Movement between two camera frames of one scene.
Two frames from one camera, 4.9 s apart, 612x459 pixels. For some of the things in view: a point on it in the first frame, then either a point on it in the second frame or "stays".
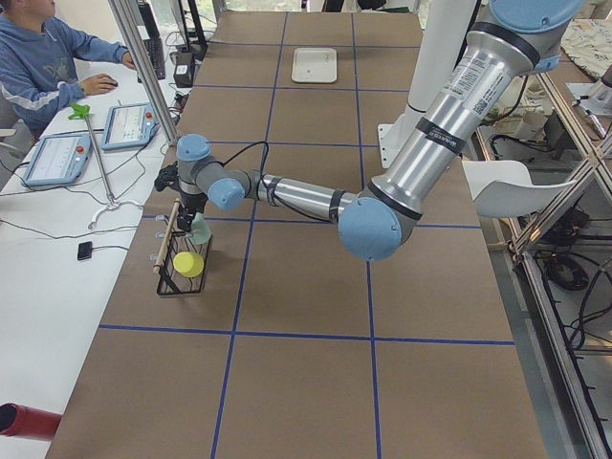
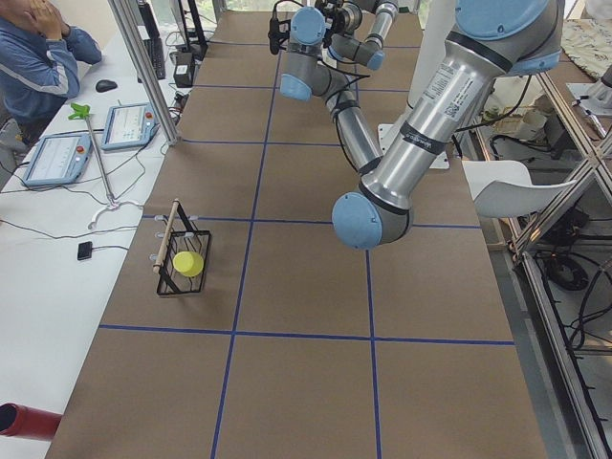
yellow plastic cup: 188,264 stays
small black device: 84,251 stays
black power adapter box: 183,69 stays
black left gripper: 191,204 -> 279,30
